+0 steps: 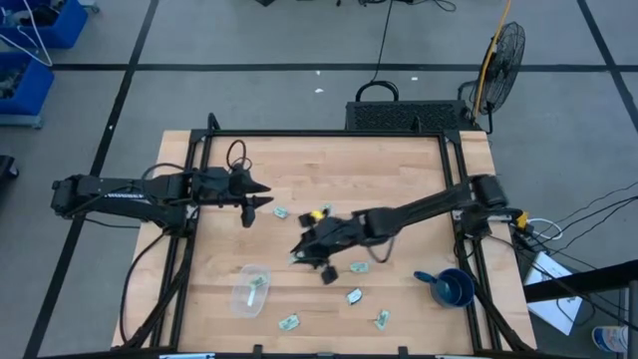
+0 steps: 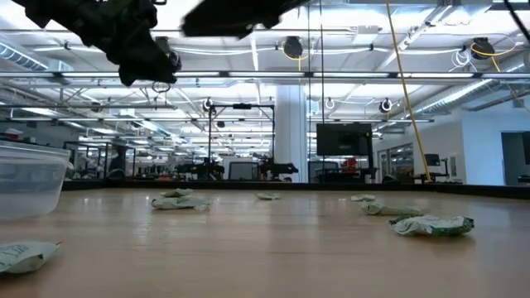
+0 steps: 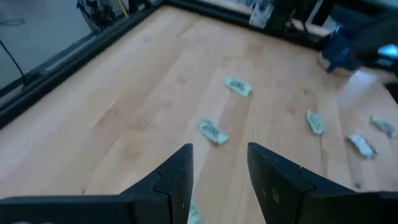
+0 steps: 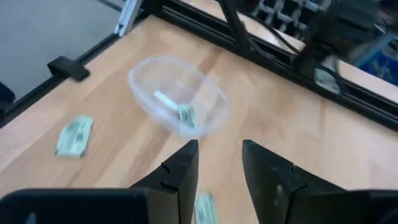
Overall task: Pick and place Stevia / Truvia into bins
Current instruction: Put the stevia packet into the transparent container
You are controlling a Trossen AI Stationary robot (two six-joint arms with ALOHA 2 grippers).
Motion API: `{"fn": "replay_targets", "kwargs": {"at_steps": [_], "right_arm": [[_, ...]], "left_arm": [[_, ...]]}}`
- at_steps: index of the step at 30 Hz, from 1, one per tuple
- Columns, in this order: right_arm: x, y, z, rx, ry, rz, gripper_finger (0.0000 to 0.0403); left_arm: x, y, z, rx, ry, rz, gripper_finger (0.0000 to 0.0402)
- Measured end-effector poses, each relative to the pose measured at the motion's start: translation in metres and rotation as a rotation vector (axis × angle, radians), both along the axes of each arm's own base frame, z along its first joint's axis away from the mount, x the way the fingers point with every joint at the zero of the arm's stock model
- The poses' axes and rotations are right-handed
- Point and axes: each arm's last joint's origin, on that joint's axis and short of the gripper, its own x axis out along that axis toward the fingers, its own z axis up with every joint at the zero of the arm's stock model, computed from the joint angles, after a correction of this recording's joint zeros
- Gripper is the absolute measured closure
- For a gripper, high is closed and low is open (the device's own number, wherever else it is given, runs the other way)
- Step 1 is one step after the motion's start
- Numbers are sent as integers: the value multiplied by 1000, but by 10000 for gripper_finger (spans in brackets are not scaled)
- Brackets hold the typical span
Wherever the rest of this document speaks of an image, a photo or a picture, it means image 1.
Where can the blue measuring cup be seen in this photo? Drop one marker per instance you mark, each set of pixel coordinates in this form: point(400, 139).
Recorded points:
point(451, 291)

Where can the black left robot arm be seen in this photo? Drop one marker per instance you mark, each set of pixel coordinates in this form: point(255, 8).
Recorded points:
point(124, 199)

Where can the yellow gripper tag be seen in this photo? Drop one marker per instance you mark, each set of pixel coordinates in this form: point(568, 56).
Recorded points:
point(316, 215)

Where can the black perforated equipment box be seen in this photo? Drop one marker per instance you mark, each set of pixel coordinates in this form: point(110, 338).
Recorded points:
point(406, 115)

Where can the black object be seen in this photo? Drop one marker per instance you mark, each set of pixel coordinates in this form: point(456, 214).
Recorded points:
point(6, 167)

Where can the black beam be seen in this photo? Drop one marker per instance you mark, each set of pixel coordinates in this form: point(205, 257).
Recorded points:
point(578, 282)

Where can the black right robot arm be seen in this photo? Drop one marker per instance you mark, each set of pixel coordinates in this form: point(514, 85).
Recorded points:
point(428, 202)

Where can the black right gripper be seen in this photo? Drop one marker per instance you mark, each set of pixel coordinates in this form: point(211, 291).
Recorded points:
point(341, 232)

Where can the plastic bottle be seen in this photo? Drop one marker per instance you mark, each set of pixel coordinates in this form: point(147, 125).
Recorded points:
point(610, 339)

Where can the black metal table frame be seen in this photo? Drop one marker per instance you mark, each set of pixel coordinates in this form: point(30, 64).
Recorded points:
point(324, 133)

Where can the yellow connector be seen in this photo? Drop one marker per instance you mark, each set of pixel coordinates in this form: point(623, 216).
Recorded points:
point(522, 219)

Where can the black floor fan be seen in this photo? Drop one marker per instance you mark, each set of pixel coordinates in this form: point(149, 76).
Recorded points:
point(503, 65)

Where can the blue storage bin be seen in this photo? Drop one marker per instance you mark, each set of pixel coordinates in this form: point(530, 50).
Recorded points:
point(70, 25)
point(35, 90)

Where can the white stick sweetener packet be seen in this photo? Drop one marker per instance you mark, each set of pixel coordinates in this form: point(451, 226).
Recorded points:
point(250, 298)

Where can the white cardboard box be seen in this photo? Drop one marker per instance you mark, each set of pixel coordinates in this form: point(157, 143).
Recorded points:
point(558, 314)

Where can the clear plastic bag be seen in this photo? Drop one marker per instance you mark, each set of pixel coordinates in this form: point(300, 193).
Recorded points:
point(239, 299)

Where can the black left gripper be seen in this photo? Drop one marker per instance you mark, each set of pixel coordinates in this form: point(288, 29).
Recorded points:
point(219, 187)

